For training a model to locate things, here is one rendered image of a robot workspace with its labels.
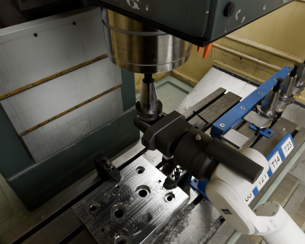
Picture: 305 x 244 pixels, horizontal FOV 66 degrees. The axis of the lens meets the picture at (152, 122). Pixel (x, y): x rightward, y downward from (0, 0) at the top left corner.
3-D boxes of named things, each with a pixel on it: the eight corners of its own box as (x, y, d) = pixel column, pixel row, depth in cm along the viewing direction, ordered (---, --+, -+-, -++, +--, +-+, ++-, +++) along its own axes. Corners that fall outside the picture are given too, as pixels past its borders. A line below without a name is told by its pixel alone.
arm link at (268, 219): (224, 159, 49) (268, 210, 48) (197, 188, 45) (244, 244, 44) (245, 152, 43) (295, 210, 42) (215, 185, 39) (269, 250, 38)
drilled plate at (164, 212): (187, 203, 79) (189, 195, 75) (118, 272, 64) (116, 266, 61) (141, 163, 91) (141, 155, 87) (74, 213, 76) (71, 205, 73)
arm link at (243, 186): (217, 150, 55) (263, 180, 49) (187, 180, 50) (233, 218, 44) (223, 116, 46) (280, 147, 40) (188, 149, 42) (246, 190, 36)
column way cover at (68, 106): (127, 113, 118) (116, 3, 83) (35, 167, 94) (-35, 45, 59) (121, 109, 121) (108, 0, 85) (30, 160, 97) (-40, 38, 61)
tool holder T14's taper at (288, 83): (278, 87, 78) (285, 69, 74) (292, 92, 76) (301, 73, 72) (275, 94, 76) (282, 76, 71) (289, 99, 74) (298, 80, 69)
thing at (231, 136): (253, 142, 63) (254, 140, 62) (242, 152, 60) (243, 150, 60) (230, 129, 66) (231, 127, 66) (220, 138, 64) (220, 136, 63)
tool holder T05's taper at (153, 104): (150, 97, 56) (150, 72, 52) (162, 106, 54) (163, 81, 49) (135, 104, 54) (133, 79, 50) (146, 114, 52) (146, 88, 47)
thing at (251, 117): (272, 122, 68) (273, 120, 68) (263, 131, 66) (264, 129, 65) (250, 111, 72) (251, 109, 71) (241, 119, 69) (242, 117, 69)
